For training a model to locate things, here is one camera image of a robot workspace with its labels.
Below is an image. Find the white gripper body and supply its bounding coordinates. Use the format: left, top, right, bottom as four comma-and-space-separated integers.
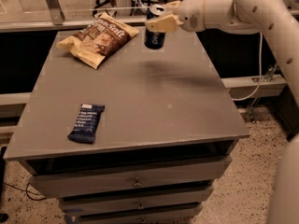
178, 0, 206, 32

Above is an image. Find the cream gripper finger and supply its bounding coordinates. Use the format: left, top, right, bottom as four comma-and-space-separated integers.
145, 14, 183, 33
163, 0, 181, 14

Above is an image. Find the blue pepsi can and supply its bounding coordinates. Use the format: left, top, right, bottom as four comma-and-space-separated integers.
144, 4, 165, 49

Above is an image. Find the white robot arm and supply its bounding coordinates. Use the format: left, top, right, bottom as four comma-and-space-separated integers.
145, 0, 299, 224

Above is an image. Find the brown chip bag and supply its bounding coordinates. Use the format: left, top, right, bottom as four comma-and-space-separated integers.
57, 12, 139, 69

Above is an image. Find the black office chair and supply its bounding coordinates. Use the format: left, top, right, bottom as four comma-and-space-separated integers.
92, 0, 117, 18

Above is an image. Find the grey drawer cabinet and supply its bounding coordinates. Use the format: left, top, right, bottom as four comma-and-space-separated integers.
3, 23, 251, 224

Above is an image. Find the dark blue snack bar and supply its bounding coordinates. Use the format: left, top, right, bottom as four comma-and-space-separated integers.
67, 104, 105, 144

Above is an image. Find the middle grey drawer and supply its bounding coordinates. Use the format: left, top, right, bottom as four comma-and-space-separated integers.
59, 185, 213, 216

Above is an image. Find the grey drawer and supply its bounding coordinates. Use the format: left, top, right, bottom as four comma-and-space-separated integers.
59, 185, 213, 216
64, 203, 202, 224
30, 156, 232, 198

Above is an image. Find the top grey drawer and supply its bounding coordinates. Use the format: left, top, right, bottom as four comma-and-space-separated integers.
30, 156, 232, 198

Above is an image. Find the bottom grey drawer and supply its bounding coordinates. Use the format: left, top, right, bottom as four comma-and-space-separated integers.
64, 203, 202, 224

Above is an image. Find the white cable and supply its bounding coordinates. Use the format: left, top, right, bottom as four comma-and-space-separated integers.
232, 31, 264, 103

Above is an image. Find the metal railing frame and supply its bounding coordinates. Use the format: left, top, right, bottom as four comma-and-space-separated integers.
0, 0, 299, 34

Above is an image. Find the black floor cable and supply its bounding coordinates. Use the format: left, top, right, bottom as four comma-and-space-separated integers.
2, 181, 47, 202

